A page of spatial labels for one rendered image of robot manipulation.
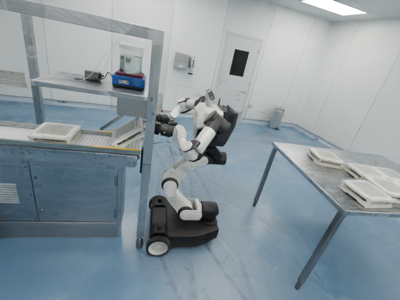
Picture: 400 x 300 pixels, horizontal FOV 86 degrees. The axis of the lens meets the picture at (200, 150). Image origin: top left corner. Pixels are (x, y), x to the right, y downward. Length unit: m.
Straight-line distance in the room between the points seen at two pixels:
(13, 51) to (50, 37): 0.74
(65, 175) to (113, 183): 0.33
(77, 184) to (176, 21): 4.22
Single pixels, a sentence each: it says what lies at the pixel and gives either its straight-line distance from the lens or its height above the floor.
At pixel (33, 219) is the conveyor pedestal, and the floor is 0.20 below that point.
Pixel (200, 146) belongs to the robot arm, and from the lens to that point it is 1.31.
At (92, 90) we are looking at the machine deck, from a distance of 1.42.
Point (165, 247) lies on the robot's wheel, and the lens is 2.02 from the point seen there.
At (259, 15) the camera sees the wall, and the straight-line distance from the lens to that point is 6.02.
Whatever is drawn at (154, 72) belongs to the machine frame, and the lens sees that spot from 1.35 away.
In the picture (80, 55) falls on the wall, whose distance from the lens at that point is 5.35.
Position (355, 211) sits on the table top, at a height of 0.88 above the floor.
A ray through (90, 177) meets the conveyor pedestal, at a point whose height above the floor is 0.64.
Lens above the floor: 1.64
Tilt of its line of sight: 25 degrees down
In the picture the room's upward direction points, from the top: 12 degrees clockwise
